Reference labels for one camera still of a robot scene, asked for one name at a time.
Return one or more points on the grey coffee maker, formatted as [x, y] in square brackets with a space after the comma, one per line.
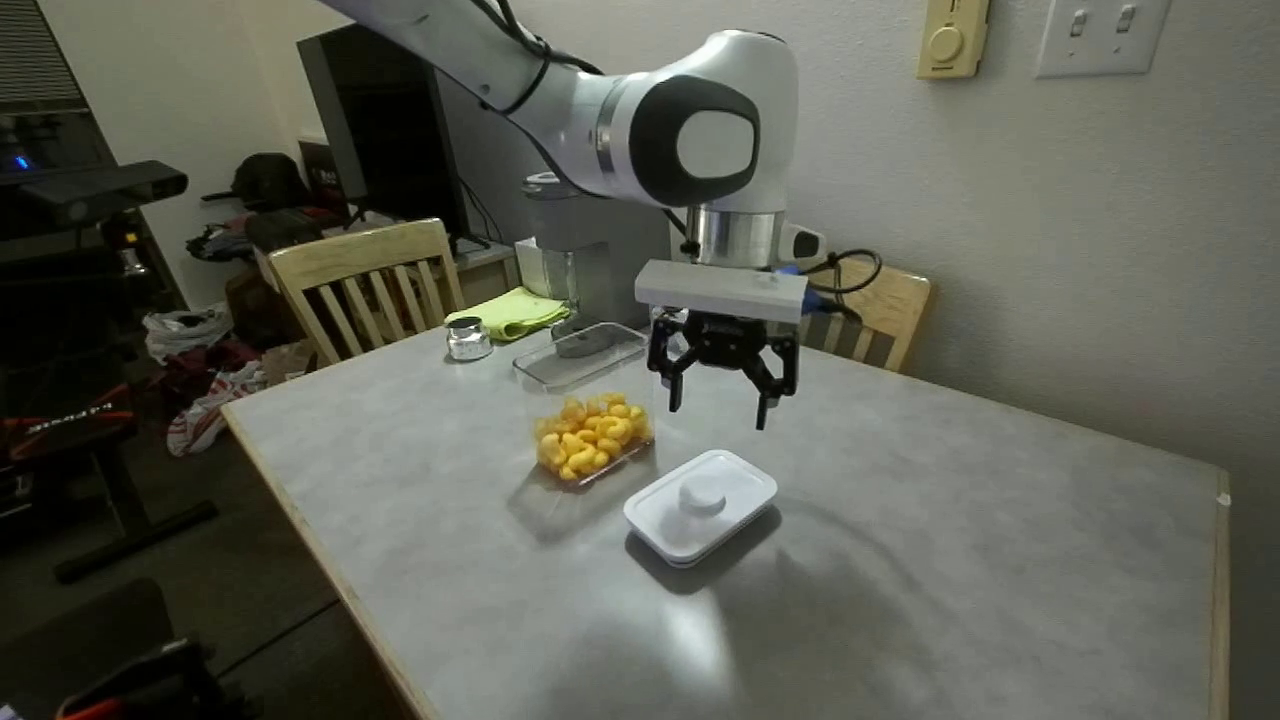
[600, 260]

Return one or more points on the yellow-green cloth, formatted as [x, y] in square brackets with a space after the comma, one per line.
[505, 312]

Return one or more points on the black backpack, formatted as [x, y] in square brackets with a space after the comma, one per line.
[268, 180]

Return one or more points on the white lid with round button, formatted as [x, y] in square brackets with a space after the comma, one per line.
[700, 510]

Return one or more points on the wooden chair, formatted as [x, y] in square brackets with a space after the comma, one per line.
[350, 270]
[890, 310]

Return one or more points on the white wall switch plate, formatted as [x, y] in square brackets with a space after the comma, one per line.
[1100, 35]

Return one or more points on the small glass jar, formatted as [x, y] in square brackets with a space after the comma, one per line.
[468, 340]

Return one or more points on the clear plastic container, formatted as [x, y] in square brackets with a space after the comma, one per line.
[590, 400]

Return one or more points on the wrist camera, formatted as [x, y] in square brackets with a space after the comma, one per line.
[720, 290]

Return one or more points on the heap of clothes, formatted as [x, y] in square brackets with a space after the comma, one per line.
[215, 385]

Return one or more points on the heap of yellow puffed snacks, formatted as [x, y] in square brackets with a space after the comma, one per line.
[590, 435]

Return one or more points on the black bag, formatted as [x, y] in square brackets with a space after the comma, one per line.
[110, 660]

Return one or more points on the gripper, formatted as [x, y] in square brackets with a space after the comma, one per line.
[726, 340]

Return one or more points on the black bench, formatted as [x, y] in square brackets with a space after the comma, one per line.
[60, 440]

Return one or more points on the black monitor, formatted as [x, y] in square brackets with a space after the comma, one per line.
[385, 130]

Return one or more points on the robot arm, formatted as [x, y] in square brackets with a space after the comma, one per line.
[600, 115]

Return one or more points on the white plastic bag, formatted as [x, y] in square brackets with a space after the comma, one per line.
[185, 332]

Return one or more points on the camera on mount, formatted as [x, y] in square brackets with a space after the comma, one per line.
[105, 190]

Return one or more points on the window blinds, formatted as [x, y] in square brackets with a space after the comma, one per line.
[35, 55]

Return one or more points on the beige wall thermostat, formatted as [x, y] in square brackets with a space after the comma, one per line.
[952, 40]

